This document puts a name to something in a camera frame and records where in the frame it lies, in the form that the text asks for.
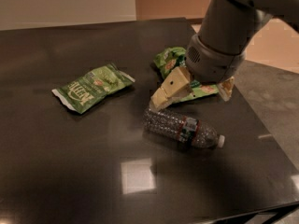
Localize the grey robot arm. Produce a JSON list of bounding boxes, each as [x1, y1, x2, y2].
[[149, 0, 299, 111]]

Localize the clear plastic water bottle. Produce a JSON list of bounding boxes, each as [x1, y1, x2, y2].
[[144, 108, 225, 149]]

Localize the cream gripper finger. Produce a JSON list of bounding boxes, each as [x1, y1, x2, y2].
[[149, 67, 192, 111], [217, 77, 235, 102]]

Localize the green Dang snack bag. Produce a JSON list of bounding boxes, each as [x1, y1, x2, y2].
[[153, 47, 219, 103]]

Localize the green Kettle chips bag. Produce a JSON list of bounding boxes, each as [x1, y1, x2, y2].
[[51, 63, 135, 114]]

